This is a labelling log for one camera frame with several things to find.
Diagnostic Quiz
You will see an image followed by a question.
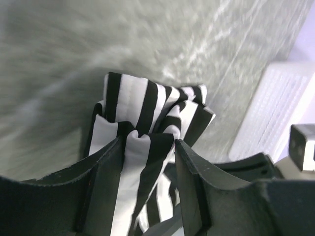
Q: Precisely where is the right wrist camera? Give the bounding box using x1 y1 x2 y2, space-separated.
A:
275 124 315 180

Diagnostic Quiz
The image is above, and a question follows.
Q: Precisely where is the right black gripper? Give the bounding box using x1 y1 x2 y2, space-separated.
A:
214 152 284 182

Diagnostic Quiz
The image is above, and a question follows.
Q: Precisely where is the black white striped tank top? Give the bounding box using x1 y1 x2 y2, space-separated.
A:
86 72 215 236

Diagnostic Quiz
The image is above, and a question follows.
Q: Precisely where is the white plastic mesh basket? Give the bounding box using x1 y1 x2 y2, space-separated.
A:
228 62 315 161

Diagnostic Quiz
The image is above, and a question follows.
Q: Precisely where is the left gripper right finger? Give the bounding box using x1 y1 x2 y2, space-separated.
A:
175 140 315 236

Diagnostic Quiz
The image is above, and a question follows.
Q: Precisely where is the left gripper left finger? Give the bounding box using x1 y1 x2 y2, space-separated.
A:
0 138 123 236

